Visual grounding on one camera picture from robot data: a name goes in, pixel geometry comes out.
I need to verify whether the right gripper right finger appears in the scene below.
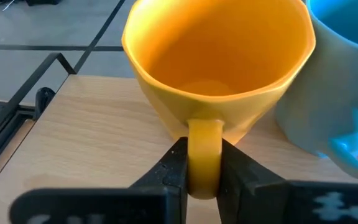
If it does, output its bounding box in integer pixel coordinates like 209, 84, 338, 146
216, 138, 358, 224

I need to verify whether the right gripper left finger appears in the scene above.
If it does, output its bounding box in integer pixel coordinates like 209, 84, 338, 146
8, 136, 189, 224

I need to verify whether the plain yellow mug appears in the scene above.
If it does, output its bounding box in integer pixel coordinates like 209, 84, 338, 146
121, 0, 316, 200

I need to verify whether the plain light blue mug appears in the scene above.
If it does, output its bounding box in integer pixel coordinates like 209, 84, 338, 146
273, 0, 358, 184

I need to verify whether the black round knob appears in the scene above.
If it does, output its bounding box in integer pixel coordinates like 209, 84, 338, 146
33, 86, 57, 121

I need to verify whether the black shelf support post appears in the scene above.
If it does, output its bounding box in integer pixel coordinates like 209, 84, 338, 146
6, 52, 77, 108

